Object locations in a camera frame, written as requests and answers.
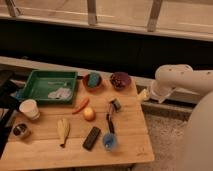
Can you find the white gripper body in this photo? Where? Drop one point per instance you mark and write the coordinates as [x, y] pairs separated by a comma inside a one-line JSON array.
[[155, 91]]

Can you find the black handled dish brush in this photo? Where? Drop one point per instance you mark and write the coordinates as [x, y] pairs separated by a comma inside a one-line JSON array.
[[114, 106]]

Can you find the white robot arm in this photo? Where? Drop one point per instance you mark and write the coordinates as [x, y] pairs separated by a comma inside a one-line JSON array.
[[196, 153]]

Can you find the dark purple bowl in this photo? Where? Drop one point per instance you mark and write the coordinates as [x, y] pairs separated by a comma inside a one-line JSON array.
[[120, 80]]

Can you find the brown bowl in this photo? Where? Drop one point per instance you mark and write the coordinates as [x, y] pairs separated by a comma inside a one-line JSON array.
[[92, 89]]

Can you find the blue plastic cup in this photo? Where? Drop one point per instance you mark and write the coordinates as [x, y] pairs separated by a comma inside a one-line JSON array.
[[109, 141]]

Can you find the orange carrot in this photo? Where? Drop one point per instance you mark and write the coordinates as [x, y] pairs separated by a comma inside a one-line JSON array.
[[81, 106]]

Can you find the black remote control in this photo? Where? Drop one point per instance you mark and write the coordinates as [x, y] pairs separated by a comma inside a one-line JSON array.
[[91, 138]]

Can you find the white crumpled cloth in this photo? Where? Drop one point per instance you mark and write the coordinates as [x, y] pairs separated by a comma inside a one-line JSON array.
[[61, 93]]

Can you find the green plastic tray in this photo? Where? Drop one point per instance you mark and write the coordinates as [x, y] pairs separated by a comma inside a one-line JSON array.
[[41, 82]]

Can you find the white paper cup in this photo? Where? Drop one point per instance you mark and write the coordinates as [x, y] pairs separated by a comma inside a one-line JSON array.
[[30, 109]]

